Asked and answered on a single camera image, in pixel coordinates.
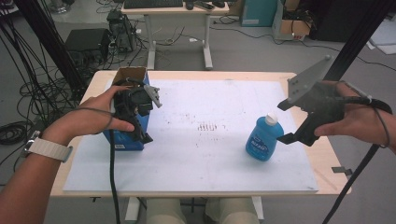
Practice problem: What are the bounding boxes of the computer tower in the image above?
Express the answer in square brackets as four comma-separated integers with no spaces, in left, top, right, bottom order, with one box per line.
[106,9,138,53]

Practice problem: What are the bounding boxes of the long black floor cable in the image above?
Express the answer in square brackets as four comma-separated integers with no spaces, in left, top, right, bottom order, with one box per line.
[209,26,396,73]

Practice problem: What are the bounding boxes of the black equipment case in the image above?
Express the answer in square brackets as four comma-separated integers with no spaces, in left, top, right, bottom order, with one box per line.
[64,28,111,68]

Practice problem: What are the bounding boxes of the black keyboard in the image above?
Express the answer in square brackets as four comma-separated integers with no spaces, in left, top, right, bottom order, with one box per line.
[123,0,185,9]

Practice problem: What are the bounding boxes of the white band wristwatch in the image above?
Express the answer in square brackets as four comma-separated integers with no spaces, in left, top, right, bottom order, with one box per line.
[20,130,74,163]

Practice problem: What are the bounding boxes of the black metal stand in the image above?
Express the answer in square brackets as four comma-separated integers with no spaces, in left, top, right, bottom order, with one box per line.
[13,0,88,101]
[323,0,396,82]

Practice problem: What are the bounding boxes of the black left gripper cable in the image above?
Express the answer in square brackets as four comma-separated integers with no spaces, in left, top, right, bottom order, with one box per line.
[107,136,121,224]

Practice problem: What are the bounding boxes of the brown cardboard box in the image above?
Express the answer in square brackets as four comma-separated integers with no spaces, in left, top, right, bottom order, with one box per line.
[272,0,312,41]

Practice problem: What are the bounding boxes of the person's right leg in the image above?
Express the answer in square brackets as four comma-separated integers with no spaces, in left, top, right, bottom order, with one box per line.
[205,197,261,224]

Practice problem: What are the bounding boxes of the thin grey wrist cord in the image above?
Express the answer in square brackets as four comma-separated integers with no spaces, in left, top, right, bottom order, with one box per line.
[71,106,115,132]

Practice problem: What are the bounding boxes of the grey tape strip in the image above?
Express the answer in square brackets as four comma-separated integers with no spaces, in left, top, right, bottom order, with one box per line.
[331,166,353,175]

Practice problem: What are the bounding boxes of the teal box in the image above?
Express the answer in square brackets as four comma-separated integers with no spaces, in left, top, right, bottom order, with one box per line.
[240,0,278,28]

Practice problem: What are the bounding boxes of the person's right hand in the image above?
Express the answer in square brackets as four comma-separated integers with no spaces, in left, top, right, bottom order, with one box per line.
[314,81,390,147]

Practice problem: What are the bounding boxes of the white paper sheets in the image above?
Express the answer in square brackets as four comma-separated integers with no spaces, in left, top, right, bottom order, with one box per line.
[365,18,396,55]

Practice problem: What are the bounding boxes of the white table mat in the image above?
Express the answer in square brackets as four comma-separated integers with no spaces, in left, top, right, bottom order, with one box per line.
[63,78,318,194]

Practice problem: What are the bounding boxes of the wooden table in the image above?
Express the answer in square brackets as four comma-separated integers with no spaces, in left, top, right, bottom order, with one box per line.
[50,69,353,222]

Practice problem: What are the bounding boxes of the white desk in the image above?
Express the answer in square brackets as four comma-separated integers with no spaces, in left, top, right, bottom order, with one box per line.
[120,3,230,71]

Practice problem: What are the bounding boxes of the blue cardboard box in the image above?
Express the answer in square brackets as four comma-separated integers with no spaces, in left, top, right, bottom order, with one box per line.
[103,65,152,152]

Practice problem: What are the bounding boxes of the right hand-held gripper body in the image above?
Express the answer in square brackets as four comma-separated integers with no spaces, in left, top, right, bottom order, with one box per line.
[287,55,347,133]

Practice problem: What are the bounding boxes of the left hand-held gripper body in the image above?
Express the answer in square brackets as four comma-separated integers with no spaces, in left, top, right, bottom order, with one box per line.
[112,78,163,142]

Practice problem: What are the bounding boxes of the black cable bundle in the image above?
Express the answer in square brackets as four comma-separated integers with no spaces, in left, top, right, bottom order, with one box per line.
[0,18,82,188]

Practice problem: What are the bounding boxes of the blue bottle with white cap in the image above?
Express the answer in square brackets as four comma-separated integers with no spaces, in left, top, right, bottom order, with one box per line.
[245,112,285,162]

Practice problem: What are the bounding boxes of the person's left hand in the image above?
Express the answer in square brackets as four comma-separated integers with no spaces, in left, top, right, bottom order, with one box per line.
[41,84,135,147]

